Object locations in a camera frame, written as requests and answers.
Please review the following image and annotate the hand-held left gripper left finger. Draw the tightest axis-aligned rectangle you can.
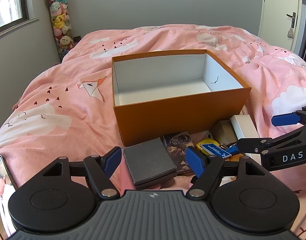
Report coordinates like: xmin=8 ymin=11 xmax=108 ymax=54
xmin=42 ymin=146 xmax=122 ymax=199

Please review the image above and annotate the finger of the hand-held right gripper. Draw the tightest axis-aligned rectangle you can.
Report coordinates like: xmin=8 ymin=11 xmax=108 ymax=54
xmin=271 ymin=106 xmax=306 ymax=127
xmin=236 ymin=125 xmax=306 ymax=155

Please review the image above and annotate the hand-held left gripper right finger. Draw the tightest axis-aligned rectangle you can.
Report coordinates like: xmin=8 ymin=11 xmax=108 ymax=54
xmin=185 ymin=146 xmax=265 ymax=198

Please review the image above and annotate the dark printed card box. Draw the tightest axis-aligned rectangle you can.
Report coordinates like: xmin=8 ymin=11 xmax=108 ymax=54
xmin=163 ymin=131 xmax=196 ymax=177

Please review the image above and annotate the small tan cardboard box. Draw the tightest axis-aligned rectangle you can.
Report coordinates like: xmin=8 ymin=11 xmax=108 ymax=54
xmin=211 ymin=120 xmax=239 ymax=145

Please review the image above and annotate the dark grey box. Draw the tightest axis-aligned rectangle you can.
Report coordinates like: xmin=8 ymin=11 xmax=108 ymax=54
xmin=122 ymin=137 xmax=177 ymax=190

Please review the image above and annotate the orange cardboard box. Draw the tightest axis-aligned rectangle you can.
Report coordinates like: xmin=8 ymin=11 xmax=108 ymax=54
xmin=111 ymin=49 xmax=252 ymax=147

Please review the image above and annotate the long white box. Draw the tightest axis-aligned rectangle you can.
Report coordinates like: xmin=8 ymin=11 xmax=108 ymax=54
xmin=230 ymin=114 xmax=263 ymax=165

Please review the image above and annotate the yellow tape measure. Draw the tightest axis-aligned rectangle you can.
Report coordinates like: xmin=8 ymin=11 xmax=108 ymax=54
xmin=195 ymin=138 xmax=219 ymax=155

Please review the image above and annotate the blue key tag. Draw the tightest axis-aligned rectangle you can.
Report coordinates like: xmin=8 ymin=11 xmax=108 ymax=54
xmin=200 ymin=143 xmax=232 ymax=159

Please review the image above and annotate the pink printed blanket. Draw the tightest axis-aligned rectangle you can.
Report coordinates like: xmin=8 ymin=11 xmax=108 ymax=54
xmin=0 ymin=24 xmax=306 ymax=240

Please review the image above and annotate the cream door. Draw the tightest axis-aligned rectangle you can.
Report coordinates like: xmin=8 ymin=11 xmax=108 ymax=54
xmin=258 ymin=0 xmax=304 ymax=55

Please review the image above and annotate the smartphone with lit screen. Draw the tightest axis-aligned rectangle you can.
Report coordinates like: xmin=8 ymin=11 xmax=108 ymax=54
xmin=0 ymin=155 xmax=19 ymax=239

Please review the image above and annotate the clear tube of plush toys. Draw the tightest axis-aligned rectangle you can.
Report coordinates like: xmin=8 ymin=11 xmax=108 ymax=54
xmin=44 ymin=0 xmax=75 ymax=63

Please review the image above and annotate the window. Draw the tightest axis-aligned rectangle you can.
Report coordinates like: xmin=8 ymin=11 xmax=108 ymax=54
xmin=0 ymin=0 xmax=40 ymax=39

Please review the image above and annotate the black door handle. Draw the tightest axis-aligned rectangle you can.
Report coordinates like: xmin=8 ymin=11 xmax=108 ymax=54
xmin=286 ymin=12 xmax=297 ymax=28

